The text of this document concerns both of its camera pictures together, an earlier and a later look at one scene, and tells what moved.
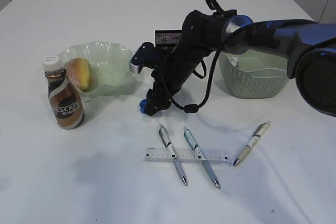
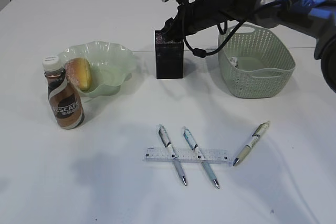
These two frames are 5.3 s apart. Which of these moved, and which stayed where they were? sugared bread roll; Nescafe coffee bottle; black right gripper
Moved: black right gripper
Stayed: sugared bread roll; Nescafe coffee bottle
